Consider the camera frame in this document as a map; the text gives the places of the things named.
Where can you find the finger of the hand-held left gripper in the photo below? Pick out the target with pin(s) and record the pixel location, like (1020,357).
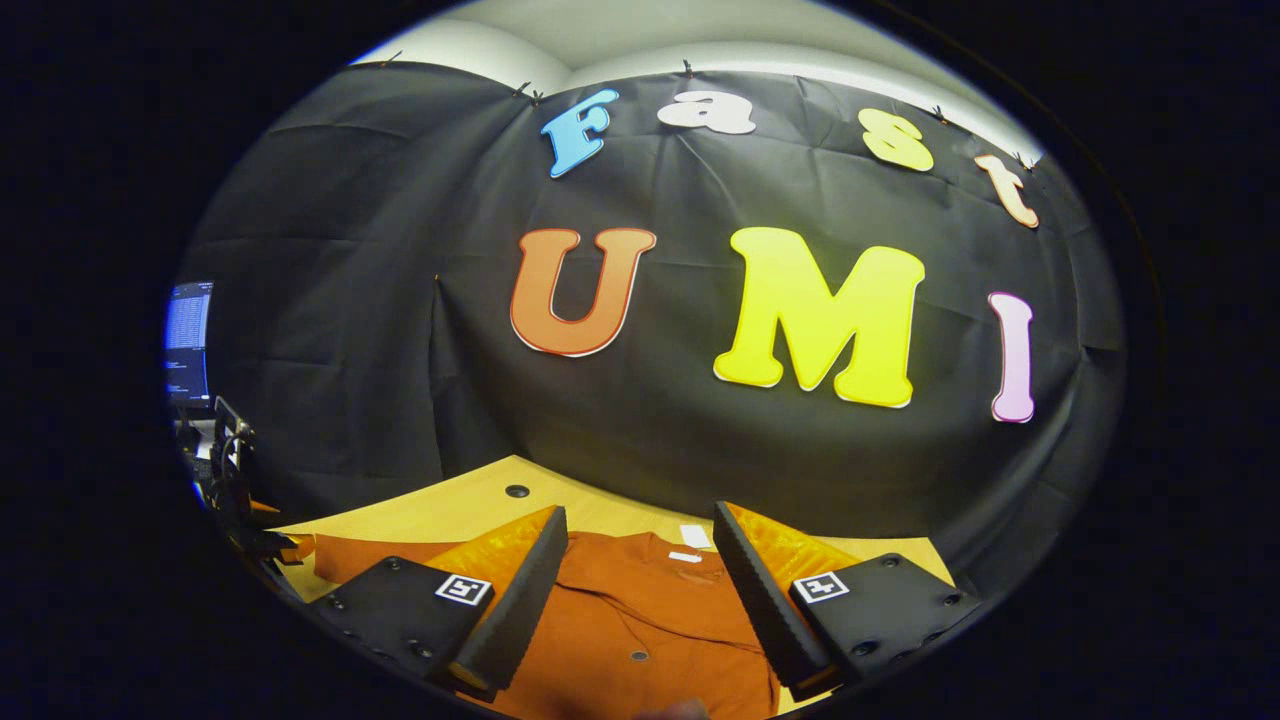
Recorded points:
(285,545)

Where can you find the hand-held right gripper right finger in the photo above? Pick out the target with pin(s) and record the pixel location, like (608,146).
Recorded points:
(765,610)

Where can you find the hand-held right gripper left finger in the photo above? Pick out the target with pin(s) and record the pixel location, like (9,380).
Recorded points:
(515,610)

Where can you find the orange shirt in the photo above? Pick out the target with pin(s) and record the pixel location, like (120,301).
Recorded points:
(620,620)

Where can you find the white paper hang tag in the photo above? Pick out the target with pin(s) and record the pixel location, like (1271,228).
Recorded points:
(695,536)

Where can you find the computer monitor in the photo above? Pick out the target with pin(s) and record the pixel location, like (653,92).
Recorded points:
(188,340)

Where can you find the black backdrop cloth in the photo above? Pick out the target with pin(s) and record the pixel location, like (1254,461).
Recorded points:
(650,430)

